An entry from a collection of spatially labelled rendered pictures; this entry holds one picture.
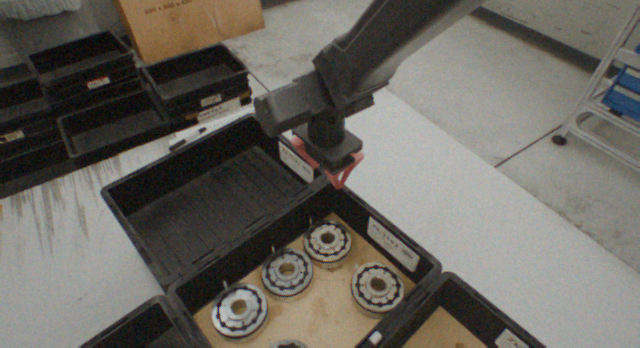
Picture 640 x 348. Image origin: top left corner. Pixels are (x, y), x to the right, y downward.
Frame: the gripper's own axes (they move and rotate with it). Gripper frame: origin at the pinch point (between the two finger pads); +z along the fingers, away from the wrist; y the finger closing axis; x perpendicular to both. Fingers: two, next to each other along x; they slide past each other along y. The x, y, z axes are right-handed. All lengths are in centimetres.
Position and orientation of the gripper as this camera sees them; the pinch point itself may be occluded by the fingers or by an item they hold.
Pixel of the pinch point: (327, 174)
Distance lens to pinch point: 66.5
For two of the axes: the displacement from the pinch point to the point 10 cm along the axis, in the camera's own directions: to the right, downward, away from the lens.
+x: 7.6, -5.0, 4.2
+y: 6.5, 5.5, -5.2
